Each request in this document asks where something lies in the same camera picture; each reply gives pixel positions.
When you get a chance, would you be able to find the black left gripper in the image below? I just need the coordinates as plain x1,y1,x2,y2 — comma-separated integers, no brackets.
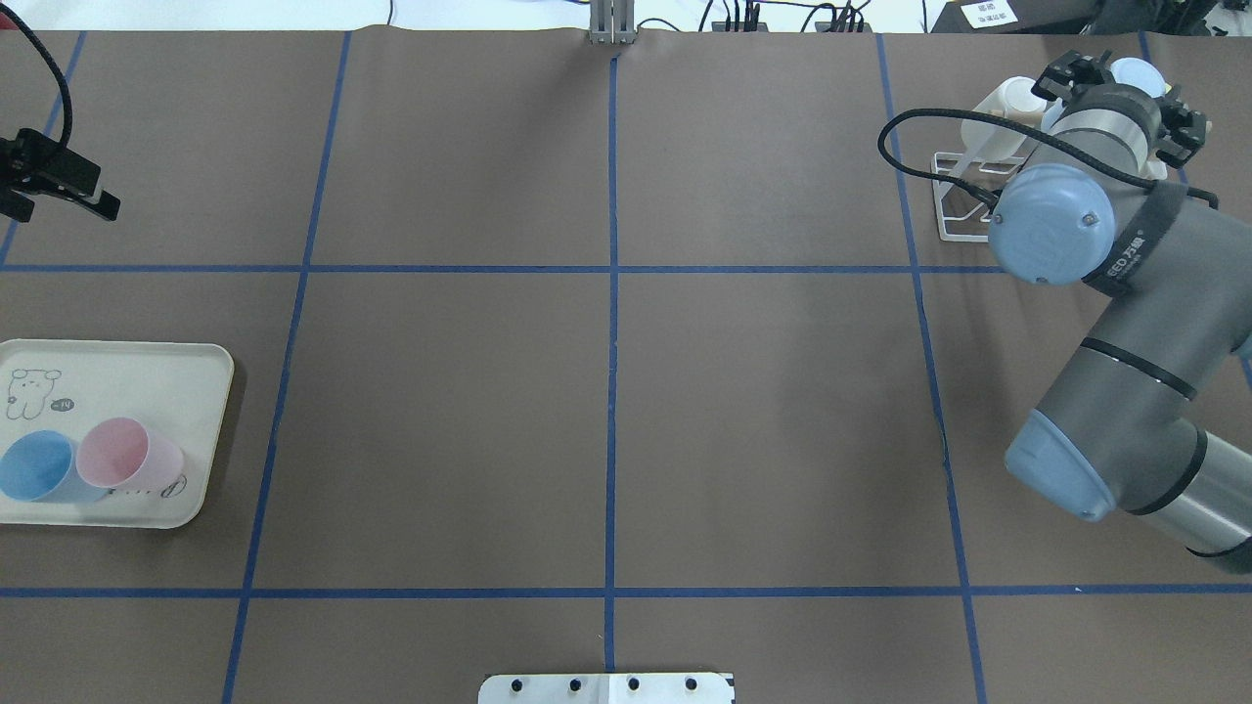
1,128,121,223

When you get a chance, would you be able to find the white ikea cup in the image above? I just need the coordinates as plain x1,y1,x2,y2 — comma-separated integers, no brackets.
962,76,1050,162

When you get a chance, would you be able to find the blue cup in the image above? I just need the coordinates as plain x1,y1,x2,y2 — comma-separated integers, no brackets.
1111,58,1171,99

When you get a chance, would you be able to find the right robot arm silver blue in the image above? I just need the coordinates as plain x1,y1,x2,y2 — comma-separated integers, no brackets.
989,83,1249,575

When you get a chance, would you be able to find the pink cup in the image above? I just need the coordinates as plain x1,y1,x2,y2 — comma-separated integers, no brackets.
76,418,185,492

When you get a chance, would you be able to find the blue cup tray middle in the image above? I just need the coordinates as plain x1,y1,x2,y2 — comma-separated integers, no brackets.
1,428,109,505

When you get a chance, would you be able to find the cream serving tray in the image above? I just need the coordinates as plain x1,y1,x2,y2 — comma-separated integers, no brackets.
1,339,235,529

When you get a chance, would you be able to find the black box with label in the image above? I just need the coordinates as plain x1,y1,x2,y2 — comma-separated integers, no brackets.
926,1,1106,35

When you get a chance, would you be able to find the aluminium frame post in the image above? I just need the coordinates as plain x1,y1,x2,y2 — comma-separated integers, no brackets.
586,0,639,46

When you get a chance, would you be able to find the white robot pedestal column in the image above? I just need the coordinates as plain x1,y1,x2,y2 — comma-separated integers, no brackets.
477,671,737,703

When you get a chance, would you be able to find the white wire cup rack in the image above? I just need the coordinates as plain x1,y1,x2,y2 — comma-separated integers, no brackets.
931,155,1025,243

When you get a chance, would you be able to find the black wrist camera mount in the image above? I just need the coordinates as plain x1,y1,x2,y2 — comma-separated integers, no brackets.
1033,50,1211,175

